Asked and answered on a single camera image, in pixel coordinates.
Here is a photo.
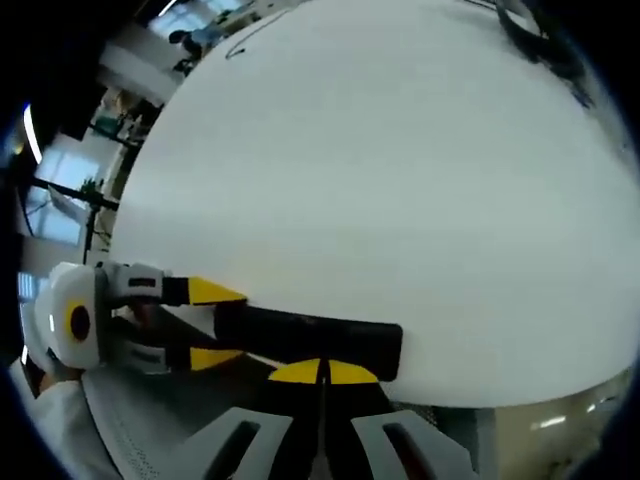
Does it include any black tripod pole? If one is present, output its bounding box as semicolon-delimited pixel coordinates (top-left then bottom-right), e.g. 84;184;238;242
29;178;121;212

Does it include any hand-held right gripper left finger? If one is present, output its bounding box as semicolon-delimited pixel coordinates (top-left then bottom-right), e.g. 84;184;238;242
164;357;324;480

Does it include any grey cable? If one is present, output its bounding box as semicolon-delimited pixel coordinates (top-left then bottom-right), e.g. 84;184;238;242
224;8;292;61

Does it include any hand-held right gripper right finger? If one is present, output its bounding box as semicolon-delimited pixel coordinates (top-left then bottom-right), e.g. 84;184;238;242
319;358;477;480

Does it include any black remote control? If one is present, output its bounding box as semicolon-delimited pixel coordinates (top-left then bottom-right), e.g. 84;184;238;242
213;303;405;383

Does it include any black monitor screen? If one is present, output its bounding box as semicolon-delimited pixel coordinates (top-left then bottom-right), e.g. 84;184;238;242
59;94;104;142

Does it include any person's grey clothing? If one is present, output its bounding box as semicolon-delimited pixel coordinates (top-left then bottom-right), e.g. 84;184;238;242
79;370;251;480

